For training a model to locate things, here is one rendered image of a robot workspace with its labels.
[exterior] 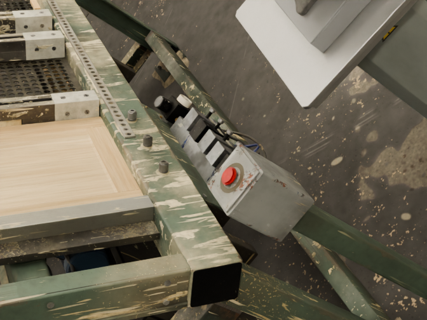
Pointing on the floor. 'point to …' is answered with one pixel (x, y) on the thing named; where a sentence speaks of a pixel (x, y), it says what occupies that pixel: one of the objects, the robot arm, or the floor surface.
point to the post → (363, 250)
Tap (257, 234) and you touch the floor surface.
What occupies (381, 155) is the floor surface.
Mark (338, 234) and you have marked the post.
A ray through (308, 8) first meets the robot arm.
